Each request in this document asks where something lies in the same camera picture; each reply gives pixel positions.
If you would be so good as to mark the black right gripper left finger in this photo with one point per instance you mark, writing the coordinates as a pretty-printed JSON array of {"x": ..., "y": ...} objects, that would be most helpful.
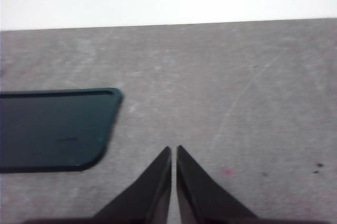
[{"x": 147, "y": 197}]

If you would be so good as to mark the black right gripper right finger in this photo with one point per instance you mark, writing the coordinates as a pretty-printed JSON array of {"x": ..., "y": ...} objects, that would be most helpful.
[{"x": 202, "y": 197}]

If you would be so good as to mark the dark green rectangular tray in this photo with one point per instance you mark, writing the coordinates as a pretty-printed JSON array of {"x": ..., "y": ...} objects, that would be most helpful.
[{"x": 52, "y": 129}]

